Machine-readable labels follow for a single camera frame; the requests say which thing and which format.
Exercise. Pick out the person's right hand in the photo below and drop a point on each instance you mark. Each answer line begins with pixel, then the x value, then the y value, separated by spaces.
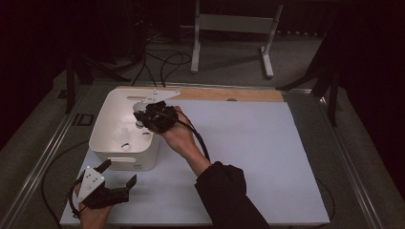
pixel 183 136

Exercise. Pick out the wooden board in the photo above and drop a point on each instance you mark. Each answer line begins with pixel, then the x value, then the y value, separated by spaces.
pixel 207 94

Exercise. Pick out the pale blue table mat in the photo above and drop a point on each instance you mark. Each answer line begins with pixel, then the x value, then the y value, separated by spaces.
pixel 270 159

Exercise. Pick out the white metal stand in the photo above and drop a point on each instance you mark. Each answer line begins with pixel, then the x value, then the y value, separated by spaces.
pixel 234 24

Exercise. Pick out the white plastic bin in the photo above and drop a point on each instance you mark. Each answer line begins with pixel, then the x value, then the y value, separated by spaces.
pixel 108 127

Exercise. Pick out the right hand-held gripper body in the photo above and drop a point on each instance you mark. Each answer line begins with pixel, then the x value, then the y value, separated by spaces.
pixel 160 117

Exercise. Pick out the person's left hand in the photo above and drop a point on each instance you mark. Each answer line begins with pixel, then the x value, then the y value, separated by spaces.
pixel 92 218

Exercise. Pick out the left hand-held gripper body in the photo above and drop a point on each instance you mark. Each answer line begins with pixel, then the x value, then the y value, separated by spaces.
pixel 92 194

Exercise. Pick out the black metal stand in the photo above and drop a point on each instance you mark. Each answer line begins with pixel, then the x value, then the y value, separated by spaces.
pixel 70 92
pixel 332 101

